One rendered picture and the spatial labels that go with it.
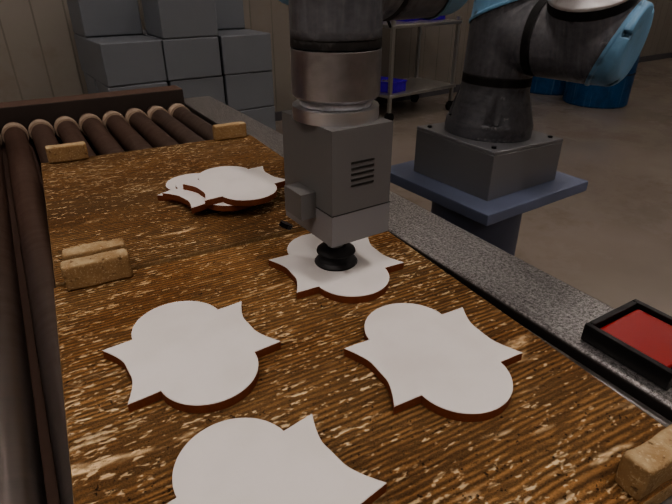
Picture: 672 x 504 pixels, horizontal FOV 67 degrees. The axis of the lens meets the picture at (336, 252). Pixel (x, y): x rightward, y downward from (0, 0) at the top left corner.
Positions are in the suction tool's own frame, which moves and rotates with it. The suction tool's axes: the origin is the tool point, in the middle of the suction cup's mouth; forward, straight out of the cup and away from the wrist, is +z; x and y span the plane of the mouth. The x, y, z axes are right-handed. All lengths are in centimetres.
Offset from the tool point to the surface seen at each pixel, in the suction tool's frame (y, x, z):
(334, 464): 20.3, -13.5, -0.5
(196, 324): 2.5, -15.4, -0.5
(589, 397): 25.0, 4.9, 0.3
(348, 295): 5.9, -2.5, -0.5
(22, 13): -390, 9, -3
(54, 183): -42.2, -20.1, 0.4
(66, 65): -390, 28, 31
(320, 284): 2.9, -3.6, -0.5
